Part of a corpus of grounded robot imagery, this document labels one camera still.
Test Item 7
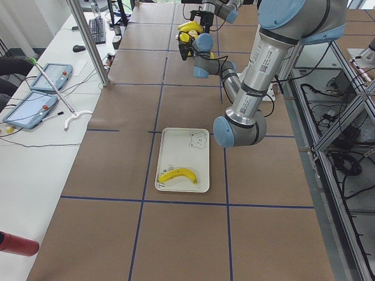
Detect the black computer mouse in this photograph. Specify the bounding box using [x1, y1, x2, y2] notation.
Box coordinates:
[72, 44, 86, 53]

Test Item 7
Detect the blue teach pendant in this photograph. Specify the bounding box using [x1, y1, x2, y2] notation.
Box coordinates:
[30, 63, 73, 93]
[3, 90, 57, 129]

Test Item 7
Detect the white bear tray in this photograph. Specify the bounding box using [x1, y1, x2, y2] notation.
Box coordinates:
[155, 128, 210, 193]

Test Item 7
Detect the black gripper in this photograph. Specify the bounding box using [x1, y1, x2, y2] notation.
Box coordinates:
[175, 33, 196, 61]
[200, 11, 214, 28]

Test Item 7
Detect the yellow banana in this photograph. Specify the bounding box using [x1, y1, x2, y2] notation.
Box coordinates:
[158, 167, 197, 184]
[178, 31, 194, 56]
[178, 21, 203, 34]

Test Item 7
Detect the aluminium frame post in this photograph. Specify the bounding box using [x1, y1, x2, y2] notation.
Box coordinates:
[67, 1, 115, 87]

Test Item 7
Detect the black keyboard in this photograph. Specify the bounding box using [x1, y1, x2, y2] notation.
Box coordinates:
[88, 17, 106, 44]

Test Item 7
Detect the white hook tool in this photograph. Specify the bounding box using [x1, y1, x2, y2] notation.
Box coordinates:
[64, 110, 93, 132]

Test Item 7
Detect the pink apple behind bananas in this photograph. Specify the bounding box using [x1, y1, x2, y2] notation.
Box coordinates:
[188, 30, 197, 37]

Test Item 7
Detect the blue teach pendant near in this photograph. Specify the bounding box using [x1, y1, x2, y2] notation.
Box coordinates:
[3, 90, 57, 129]

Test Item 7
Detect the pink white rod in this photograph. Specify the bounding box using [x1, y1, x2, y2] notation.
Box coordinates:
[29, 57, 77, 115]

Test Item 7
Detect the red bottle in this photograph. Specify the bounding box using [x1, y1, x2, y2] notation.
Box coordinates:
[1, 231, 39, 256]

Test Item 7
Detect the blue teach pendant far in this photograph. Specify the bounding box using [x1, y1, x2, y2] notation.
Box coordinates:
[30, 63, 73, 93]

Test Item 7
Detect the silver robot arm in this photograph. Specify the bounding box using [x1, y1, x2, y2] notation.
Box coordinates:
[178, 1, 347, 148]
[189, 0, 244, 29]

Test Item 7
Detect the brown wicker basket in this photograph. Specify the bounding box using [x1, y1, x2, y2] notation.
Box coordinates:
[201, 52, 214, 59]

